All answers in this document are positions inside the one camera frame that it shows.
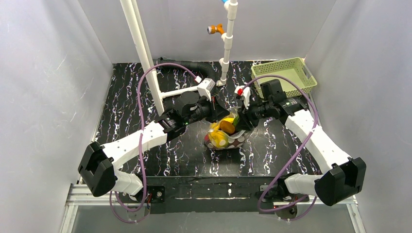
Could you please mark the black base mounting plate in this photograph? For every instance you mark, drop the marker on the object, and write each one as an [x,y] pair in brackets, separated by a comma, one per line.
[205,194]

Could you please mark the pale green perforated basket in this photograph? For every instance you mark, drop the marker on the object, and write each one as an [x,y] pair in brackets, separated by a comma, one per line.
[294,69]

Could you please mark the white PVC pipe frame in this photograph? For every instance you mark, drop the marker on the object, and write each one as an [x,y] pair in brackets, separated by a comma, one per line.
[133,18]

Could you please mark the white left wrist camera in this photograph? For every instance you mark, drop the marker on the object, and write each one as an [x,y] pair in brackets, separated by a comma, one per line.
[205,87]

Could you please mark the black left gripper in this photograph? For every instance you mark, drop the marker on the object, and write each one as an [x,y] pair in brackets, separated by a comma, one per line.
[212,109]

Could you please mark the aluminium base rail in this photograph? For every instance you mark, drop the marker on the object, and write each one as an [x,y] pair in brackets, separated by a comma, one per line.
[79,194]

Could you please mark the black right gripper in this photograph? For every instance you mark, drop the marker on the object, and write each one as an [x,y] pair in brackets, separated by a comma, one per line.
[246,113]

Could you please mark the green fake pepper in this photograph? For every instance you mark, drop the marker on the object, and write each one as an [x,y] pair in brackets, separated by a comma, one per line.
[236,120]

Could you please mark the yellow fake banana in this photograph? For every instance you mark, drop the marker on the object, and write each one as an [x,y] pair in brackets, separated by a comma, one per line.
[216,126]

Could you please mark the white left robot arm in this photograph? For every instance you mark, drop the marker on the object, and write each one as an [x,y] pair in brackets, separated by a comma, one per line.
[100,164]

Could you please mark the clear zip top bag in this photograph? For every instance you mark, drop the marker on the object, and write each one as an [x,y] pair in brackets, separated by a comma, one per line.
[233,112]

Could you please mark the orange brown fake bread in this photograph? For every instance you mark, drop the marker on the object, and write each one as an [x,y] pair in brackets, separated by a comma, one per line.
[227,127]

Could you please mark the yellow fake lemon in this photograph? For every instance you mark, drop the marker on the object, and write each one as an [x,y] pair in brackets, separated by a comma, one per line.
[219,139]

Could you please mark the orange spigot valve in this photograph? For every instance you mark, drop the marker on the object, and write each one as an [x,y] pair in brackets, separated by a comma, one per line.
[212,29]

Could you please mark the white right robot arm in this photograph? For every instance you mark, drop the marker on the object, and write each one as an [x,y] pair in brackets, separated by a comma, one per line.
[341,175]

